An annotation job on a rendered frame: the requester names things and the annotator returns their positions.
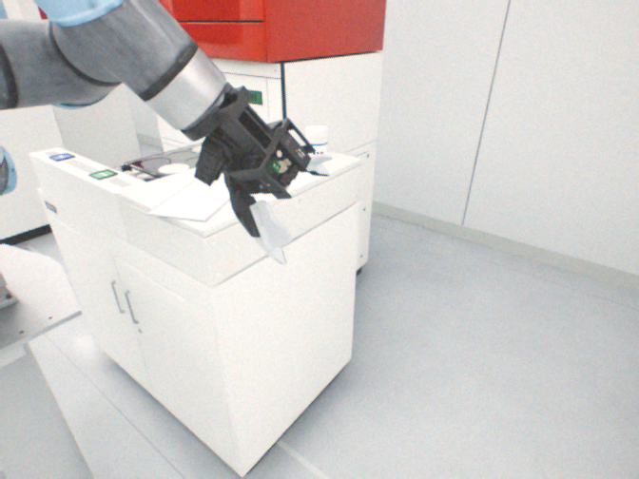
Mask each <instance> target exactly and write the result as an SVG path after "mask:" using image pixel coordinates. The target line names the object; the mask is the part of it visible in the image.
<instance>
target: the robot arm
mask: <svg viewBox="0 0 639 479"><path fill-rule="evenodd" d="M32 1H33V3H34V4H35V5H36V6H38V7H39V8H41V9H42V10H43V11H44V12H45V13H46V14H47V16H48V20H34V19H9V18H8V14H7V11H6V9H5V6H4V3H3V1H2V0H0V110H5V109H15V108H22V107H26V108H31V107H37V106H45V105H53V106H56V107H59V108H62V109H68V110H76V109H82V108H85V107H88V106H91V105H96V104H98V103H99V102H101V101H102V100H104V99H105V97H106V96H107V95H108V94H109V92H111V91H112V90H113V89H115V88H116V87H117V86H120V85H121V84H125V85H126V86H127V87H128V88H129V89H130V90H132V91H133V92H134V93H135V94H136V95H138V97H140V98H141V99H142V100H143V101H144V103H146V104H147V105H148V106H149V107H150V108H151V109H152V110H153V111H155V112H156V113H157V114H158V115H159V116H160V117H161V118H162V119H164V120H165V121H166V122H167V123H169V124H170V125H171V126H172V127H174V128H175V129H180V130H181V131H182V132H183V134H184V135H185V136H186V138H187V139H188V140H190V141H191V142H197V141H199V140H201V139H203V138H204V137H205V139H204V140H203V143H202V147H201V151H200V155H199V159H198V161H197V163H196V165H195V168H196V170H195V174H194V178H196V179H197V180H199V181H200V182H203V183H204V184H206V185H208V186H209V187H210V185H211V184H212V183H213V182H214V181H217V180H218V179H219V177H220V176H221V175H222V174H223V182H224V184H225V187H227V189H228V191H229V195H230V201H231V205H232V208H233V211H234V213H235V215H236V217H237V218H238V220H239V221H240V223H241V224H242V226H243V227H244V228H245V230H246V231H247V232H248V233H249V235H250V236H251V237H253V238H254V239H255V241H256V242H257V243H258V244H259V246H260V247H261V248H262V249H263V250H264V251H265V252H266V253H267V254H268V255H269V256H270V257H271V258H273V259H274V260H275V261H277V262H278V263H280V264H282V265H285V264H286V263H287V262H286V259H285V255H284V253H283V250H282V249H281V246H283V245H285V244H288V243H290V242H291V241H292V235H291V232H290V230H289V228H288V227H287V226H285V225H284V224H282V223H280V222H279V221H277V220H276V218H275V217H274V214H273V211H272V209H271V206H270V204H269V203H268V202H267V201H266V200H259V201H258V202H257V201H256V199H255V197H254V196H251V195H254V194H260V193H263V194H273V195H274V196H275V197H276V198H277V199H278V200H281V199H292V197H293V196H292V195H291V194H290V193H289V192H288V189H289V186H290V184H291V182H292V181H293V180H295V179H296V177H297V176H298V174H299V172H308V173H310V174H312V175H314V176H330V172H329V171H328V170H327V168H326V167H325V166H324V165H323V164H322V163H324V162H327V161H329V160H332V159H333V157H332V156H331V155H327V154H316V155H311V154H309V153H314V152H316V149H315V148H314V146H312V145H311V144H310V143H309V141H308V140H307V139H306V138H305V137H304V135H303V134H302V133H301V132H300V131H299V129H298V128H297V127H296V126H295V125H294V123H293V122H292V121H291V120H290V119H289V118H287V119H284V120H280V121H277V122H274V123H270V124H267V123H266V122H264V121H263V120H262V119H261V118H260V117H259V116H258V114H257V113H256V112H255V111H254V110H253V109H252V108H251V107H250V106H249V103H248V102H249V101H250V99H251V97H252V96H253V95H252V94H251V93H250V92H249V91H248V90H247V88H246V87H245V86H244V85H242V86H239V87H236V88H234V87H233V86H232V85H230V83H229V82H226V77H225V76H224V74H223V73H222V72H221V71H220V70H219V69H218V68H217V66H216V65H215V64H214V63H213V62H212V61H211V60H210V59H209V58H208V56H207V55H206V54H205V53H204V52H203V51H202V50H201V47H200V46H199V45H198V44H197V43H196V42H194V40H193V39H192V38H191V37H190V36H189V35H188V34H187V32H186V31H185V30H184V29H183V28H182V27H181V26H180V25H179V23H178V22H177V21H176V20H175V19H174V18H173V17H172V16H171V14H170V13H169V12H168V11H167V10H166V9H165V8H164V6H163V5H162V3H161V2H160V1H159V0H32ZM290 130H295V132H296V133H297V134H298V135H299V136H300V138H301V139H302V140H303V141H304V142H305V143H306V145H300V144H299V142H298V141H297V140H296V139H295V138H294V137H293V135H292V134H291V133H290V132H289V131H290ZM14 167H15V165H14V162H13V160H12V158H11V156H10V153H9V152H8V151H7V149H6V148H5V147H4V146H2V145H1V144H0V197H2V196H3V195H7V194H9V193H11V192H12V191H13V190H14V189H15V187H16V185H17V173H16V171H15V169H14Z"/></svg>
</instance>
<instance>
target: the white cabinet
mask: <svg viewBox="0 0 639 479"><path fill-rule="evenodd" d="M38 195H39V198H40V200H41V203H42V205H43V207H44V210H45V213H46V215H47V218H48V222H49V225H50V227H51V230H52V233H53V235H54V237H55V238H56V240H57V242H58V245H59V248H60V250H61V253H62V255H63V258H64V261H65V263H66V266H67V269H68V273H69V276H70V278H71V281H72V284H73V286H74V289H75V291H76V294H77V297H78V298H79V301H80V304H81V306H82V309H83V312H84V314H85V317H86V319H87V324H88V326H89V329H90V331H91V333H92V336H93V339H94V341H95V343H96V344H97V345H98V346H99V347H100V348H101V349H102V350H103V351H104V352H106V353H107V354H108V355H109V356H110V357H111V358H112V359H113V360H114V361H115V362H117V363H118V364H119V365H120V366H121V368H122V369H124V370H125V371H126V372H127V373H129V374H130V375H131V376H132V377H133V378H134V379H135V380H136V381H137V382H138V383H140V384H141V385H142V386H143V387H144V388H145V389H146V390H147V391H148V392H149V393H151V394H152V395H153V396H154V397H155V398H156V399H157V400H158V401H159V402H160V403H162V404H163V405H164V406H165V407H166V408H167V409H168V410H169V411H170V412H172V413H173V414H174V415H175V416H176V417H177V418H178V419H179V420H180V421H181V422H182V423H184V424H185V425H186V426H187V427H188V428H189V429H190V430H191V431H192V432H194V433H195V434H196V435H197V436H198V437H199V438H200V439H201V440H202V441H203V442H205V444H206V445H207V446H208V447H209V448H210V449H212V451H213V452H214V453H217V454H218V455H219V456H220V457H221V458H222V460H223V461H224V462H225V463H227V464H228V465H229V466H230V467H231V468H232V469H233V470H234V471H235V472H237V473H238V474H239V475H240V476H241V477H244V476H245V474H248V473H249V472H250V471H251V470H252V469H253V468H254V467H255V466H256V465H257V464H258V463H259V462H260V461H261V459H262V458H263V456H264V455H265V454H266V453H267V452H268V451H269V450H270V449H271V448H272V447H273V446H274V444H275V443H276V442H277V441H278V440H279V439H280V438H281V437H282V436H283V435H284V433H285V432H286V431H287V430H288V429H289V428H290V427H291V426H293V425H294V424H295V423H296V422H297V420H298V419H299V418H300V416H301V415H302V414H303V413H304V412H305V411H306V410H307V408H308V407H309V406H310V405H311V404H312V403H313V402H314V401H315V400H316V399H317V398H318V396H319V395H320V394H321V393H322V392H323V391H324V390H325V389H326V388H327V387H328V385H329V384H330V383H331V382H332V381H333V380H334V379H335V378H336V377H337V376H338V375H339V373H340V372H341V371H342V370H343V369H344V366H345V365H346V364H347V363H348V362H349V361H350V360H351V359H352V342H353V325H354V309H355V292H356V275H357V259H358V227H359V210H360V201H357V202H355V203H353V204H351V205H350V206H348V207H346V208H345V209H343V210H341V211H340V212H338V213H337V214H336V215H334V216H332V217H330V218H329V219H327V220H325V221H323V222H321V223H320V224H318V225H316V226H314V227H313V228H311V229H309V230H308V231H306V232H304V233H303V234H301V235H299V236H298V237H296V238H294V239H292V241H291V242H290V243H288V244H285V245H283V246H281V249H282V250H283V253H284V255H285V259H286V262H287V263H286V264H285V265H282V264H280V263H278V262H277V261H275V260H274V259H273V258H271V257H270V256H269V255H268V254H267V255H266V256H264V257H262V258H261V259H258V260H256V261H255V262H253V263H251V264H250V265H248V266H246V267H245V268H243V269H241V270H240V271H239V272H237V273H235V274H234V275H232V276H230V277H229V278H225V279H223V280H222V281H220V282H218V283H217V284H215V285H213V286H209V285H208V284H206V283H204V282H202V281H200V280H199V279H197V278H194V277H193V276H191V275H189V274H188V273H187V272H185V271H183V270H181V269H180V268H178V267H176V266H174V265H173V264H171V263H169V262H167V261H166V260H164V259H161V258H159V257H158V256H156V255H154V254H152V253H151V252H148V251H146V250H145V249H144V248H142V247H140V246H138V245H137V244H135V243H133V242H131V241H130V242H127V241H126V240H124V239H121V238H120V237H118V236H116V235H114V234H113V233H111V232H109V231H107V230H106V229H105V228H103V227H101V226H100V225H97V224H95V223H94V222H92V221H90V220H88V219H86V218H84V217H82V216H81V215H79V214H77V213H75V212H74V211H72V210H70V209H68V208H67V207H65V206H64V205H62V204H61V203H59V202H57V201H54V200H52V199H50V198H49V197H47V196H45V195H43V194H42V193H40V192H38Z"/></svg>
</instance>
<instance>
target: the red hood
mask: <svg viewBox="0 0 639 479"><path fill-rule="evenodd" d="M159 1H160V2H161V3H162V5H163V6H164V8H165V9H166V10H167V11H168V12H169V13H170V14H171V16H172V17H173V18H174V19H175V20H176V21H177V22H178V23H179V25H180V26H181V27H182V28H183V29H184V30H185V31H186V32H187V34H188V35H189V36H190V37H191V38H192V39H193V40H194V42H196V43H197V44H198V45H199V46H200V47H201V50H202V51H203V52H204V53H205V54H206V55H207V56H208V58H211V59H224V60H235V61H247V62H259V63H276V62H280V61H290V60H299V59H308V58H318V57H326V56H336V55H345V54H354V53H363V52H372V51H382V49H383V34H384V22H385V12H386V9H387V0H159Z"/></svg>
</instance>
